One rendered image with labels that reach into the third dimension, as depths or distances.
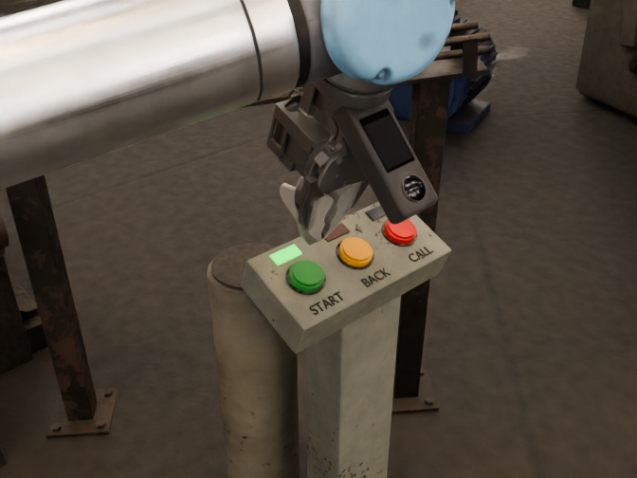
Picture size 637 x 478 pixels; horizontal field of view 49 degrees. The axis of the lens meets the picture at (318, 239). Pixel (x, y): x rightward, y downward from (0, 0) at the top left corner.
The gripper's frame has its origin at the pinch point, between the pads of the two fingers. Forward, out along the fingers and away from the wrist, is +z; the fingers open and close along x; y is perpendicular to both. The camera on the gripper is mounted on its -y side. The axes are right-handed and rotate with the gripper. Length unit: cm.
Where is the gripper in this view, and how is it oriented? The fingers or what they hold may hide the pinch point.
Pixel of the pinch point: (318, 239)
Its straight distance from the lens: 74.3
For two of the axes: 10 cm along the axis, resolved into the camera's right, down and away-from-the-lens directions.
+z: -2.2, 6.5, 7.2
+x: -7.6, 3.5, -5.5
